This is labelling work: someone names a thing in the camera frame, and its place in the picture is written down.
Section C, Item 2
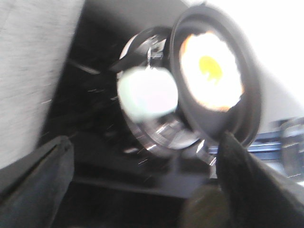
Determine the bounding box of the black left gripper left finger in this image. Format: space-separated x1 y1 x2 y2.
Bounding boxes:
0 136 74 228

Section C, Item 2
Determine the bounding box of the fried egg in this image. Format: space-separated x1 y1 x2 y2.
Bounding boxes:
179 32 244 113

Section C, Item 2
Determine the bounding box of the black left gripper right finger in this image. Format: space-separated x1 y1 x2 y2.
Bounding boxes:
217 133 304 228

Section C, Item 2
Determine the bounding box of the black frying pan mint handle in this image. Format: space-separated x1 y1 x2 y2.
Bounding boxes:
111 4 261 150

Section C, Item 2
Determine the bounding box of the black glass gas cooktop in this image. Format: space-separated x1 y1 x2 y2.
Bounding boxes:
39 0 217 228

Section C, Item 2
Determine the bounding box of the left black burner grate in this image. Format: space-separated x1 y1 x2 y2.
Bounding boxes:
110 27 216 166

